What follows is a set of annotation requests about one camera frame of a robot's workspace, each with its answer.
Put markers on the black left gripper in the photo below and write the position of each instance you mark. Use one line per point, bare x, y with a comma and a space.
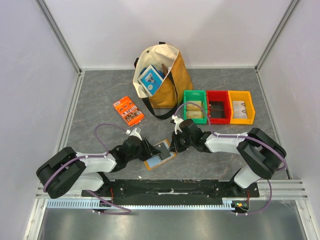
149, 149

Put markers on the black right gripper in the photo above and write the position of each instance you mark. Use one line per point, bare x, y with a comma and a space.
177, 142

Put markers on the mustard leather card holder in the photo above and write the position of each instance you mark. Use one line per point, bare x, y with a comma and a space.
155, 161

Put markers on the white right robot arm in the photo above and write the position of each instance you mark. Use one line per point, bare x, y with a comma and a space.
263, 156

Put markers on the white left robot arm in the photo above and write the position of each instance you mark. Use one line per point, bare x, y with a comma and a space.
70, 170

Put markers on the gold VIP card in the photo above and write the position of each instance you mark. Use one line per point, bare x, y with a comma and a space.
194, 114

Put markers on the black VIP card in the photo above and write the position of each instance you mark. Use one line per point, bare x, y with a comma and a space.
217, 110

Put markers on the silver card in yellow bin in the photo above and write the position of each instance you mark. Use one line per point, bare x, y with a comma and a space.
239, 105

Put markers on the orange screw assortment box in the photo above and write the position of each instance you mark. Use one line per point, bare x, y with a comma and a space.
129, 112

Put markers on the green plastic bin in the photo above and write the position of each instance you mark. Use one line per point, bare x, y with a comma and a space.
196, 95

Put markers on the tan canvas tote bag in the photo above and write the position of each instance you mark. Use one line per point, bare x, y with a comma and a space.
169, 96

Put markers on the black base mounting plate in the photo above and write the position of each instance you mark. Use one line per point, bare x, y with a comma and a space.
126, 188

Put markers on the red plastic bin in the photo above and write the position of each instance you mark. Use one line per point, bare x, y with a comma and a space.
223, 96

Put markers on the yellow plastic bin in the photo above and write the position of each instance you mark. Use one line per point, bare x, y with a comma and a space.
245, 96

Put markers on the blue razor package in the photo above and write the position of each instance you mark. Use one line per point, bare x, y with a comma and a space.
151, 79

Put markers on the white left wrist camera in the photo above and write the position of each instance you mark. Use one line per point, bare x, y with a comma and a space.
134, 132

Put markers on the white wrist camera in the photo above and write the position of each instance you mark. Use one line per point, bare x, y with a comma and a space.
134, 132
177, 121

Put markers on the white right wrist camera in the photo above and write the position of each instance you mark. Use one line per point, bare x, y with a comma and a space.
177, 121

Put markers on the grey slotted cable duct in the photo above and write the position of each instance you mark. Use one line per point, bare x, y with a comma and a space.
96, 204

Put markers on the aluminium corner frame post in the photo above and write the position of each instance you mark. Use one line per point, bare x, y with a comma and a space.
293, 4

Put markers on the left aluminium frame post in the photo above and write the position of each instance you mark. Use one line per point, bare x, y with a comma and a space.
58, 34

